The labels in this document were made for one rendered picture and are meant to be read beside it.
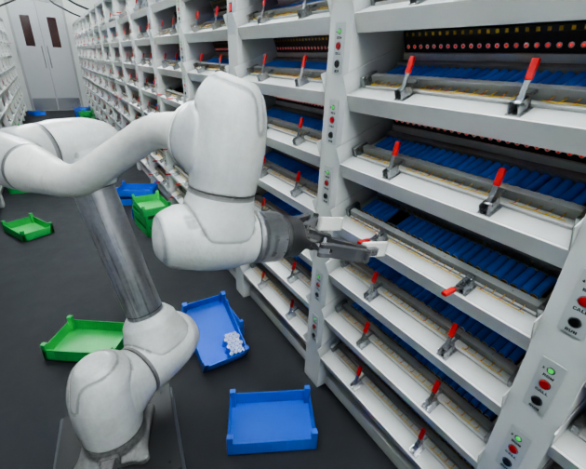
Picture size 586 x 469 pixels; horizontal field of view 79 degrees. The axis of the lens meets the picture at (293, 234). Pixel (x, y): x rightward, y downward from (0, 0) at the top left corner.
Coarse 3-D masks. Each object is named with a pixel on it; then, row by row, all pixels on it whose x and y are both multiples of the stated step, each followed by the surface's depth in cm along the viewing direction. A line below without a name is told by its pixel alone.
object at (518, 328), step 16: (368, 192) 116; (336, 208) 111; (352, 208) 112; (352, 224) 109; (352, 240) 108; (384, 256) 97; (400, 256) 93; (416, 256) 92; (400, 272) 94; (416, 272) 88; (432, 272) 86; (544, 272) 78; (432, 288) 86; (464, 304) 79; (480, 304) 76; (496, 304) 75; (512, 304) 74; (544, 304) 69; (480, 320) 77; (496, 320) 73; (512, 320) 71; (528, 320) 70; (512, 336) 71; (528, 336) 68
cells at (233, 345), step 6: (228, 336) 155; (234, 336) 155; (222, 342) 156; (228, 342) 153; (234, 342) 154; (240, 342) 154; (228, 348) 151; (234, 348) 152; (240, 348) 153; (228, 354) 155; (234, 354) 151
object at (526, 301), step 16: (384, 224) 101; (400, 240) 96; (416, 240) 93; (432, 256) 88; (448, 256) 85; (448, 272) 84; (464, 272) 82; (480, 272) 79; (480, 288) 78; (496, 288) 76; (512, 288) 74; (528, 304) 71
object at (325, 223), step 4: (320, 220) 77; (324, 220) 77; (328, 220) 78; (332, 220) 78; (336, 220) 79; (340, 220) 80; (320, 224) 77; (324, 224) 78; (328, 224) 78; (332, 224) 79; (336, 224) 80; (340, 224) 80; (316, 228) 78; (320, 228) 77; (324, 228) 78; (328, 228) 79; (332, 228) 79; (336, 228) 80; (340, 228) 81
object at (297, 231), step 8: (288, 216) 64; (288, 224) 61; (296, 224) 62; (288, 232) 61; (296, 232) 61; (304, 232) 62; (296, 240) 61; (304, 240) 62; (312, 240) 63; (320, 240) 64; (288, 248) 62; (296, 248) 62; (304, 248) 63; (312, 248) 64; (288, 256) 64
